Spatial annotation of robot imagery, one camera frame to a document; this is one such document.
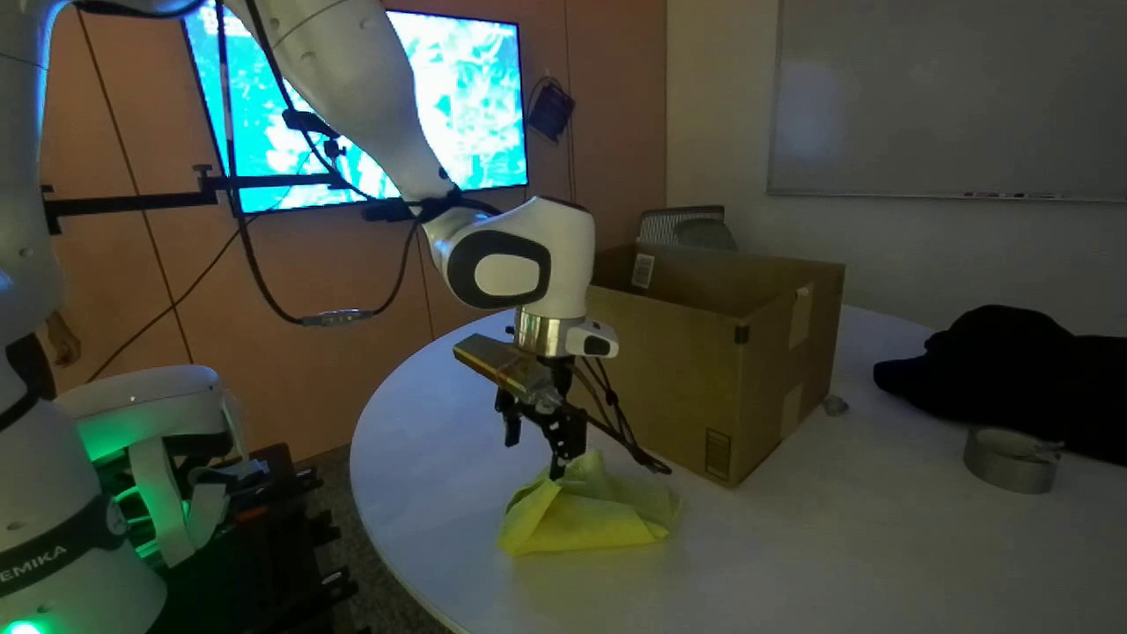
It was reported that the black cloth bag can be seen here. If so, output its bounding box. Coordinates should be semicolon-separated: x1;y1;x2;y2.
872;303;1127;464

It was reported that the grey chair backrest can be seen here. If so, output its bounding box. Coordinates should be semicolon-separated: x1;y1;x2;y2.
639;204;736;251

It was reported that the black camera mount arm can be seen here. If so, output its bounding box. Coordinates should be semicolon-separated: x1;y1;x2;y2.
38;167;311;240

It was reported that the yellow-green towel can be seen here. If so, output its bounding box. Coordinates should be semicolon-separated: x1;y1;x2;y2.
501;450;679;556

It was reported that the wall-mounted monitor screen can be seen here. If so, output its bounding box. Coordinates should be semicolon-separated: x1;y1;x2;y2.
183;0;528;214

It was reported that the open cardboard box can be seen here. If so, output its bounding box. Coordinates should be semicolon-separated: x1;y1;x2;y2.
587;251;845;485

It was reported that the grey tape roll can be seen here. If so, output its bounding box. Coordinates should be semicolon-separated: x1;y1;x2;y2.
963;427;1062;494

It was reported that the whiteboard on wall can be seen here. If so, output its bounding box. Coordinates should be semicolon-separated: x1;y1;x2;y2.
769;0;1127;204

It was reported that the black equipment cart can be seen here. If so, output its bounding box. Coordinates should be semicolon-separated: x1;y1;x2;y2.
147;446;357;634

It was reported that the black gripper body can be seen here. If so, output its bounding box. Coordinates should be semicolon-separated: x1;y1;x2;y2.
453;336;573;421

